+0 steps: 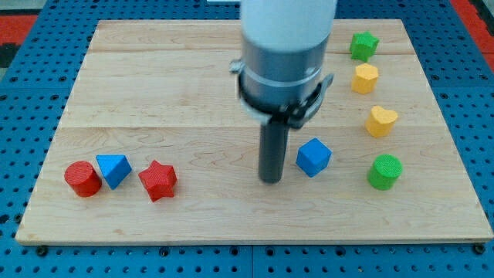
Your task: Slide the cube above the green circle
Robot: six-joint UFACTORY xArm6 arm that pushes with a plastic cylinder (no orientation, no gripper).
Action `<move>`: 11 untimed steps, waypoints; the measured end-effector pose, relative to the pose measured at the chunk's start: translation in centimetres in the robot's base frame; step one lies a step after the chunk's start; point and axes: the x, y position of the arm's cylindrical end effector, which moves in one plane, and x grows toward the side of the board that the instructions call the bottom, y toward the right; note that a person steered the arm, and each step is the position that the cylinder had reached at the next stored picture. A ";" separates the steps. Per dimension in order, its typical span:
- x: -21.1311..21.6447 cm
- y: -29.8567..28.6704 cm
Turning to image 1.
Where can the blue cube block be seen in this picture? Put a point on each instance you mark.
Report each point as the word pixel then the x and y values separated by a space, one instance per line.
pixel 313 157

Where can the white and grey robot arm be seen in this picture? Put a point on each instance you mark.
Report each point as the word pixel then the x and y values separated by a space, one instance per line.
pixel 283 46

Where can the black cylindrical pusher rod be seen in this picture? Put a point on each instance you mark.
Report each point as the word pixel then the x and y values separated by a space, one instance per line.
pixel 272 150

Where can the red star block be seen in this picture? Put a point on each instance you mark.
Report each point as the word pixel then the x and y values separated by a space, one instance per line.
pixel 159 180

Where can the light wooden board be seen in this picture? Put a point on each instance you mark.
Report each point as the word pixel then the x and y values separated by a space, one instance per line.
pixel 161 90

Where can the yellow hexagon block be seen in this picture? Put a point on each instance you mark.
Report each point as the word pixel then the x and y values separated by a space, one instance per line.
pixel 365 78

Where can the yellow heart block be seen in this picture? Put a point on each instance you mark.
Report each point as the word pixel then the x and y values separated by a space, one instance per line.
pixel 380 121

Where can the blue triangle block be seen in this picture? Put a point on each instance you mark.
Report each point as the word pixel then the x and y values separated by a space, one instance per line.
pixel 114 168

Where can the green cylinder block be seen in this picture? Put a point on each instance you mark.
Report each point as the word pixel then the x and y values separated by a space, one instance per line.
pixel 384 172

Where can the green star block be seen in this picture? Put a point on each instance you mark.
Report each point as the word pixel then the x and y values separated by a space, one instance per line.
pixel 363 46

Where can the red cylinder block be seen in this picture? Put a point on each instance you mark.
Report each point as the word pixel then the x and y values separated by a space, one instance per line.
pixel 83 179

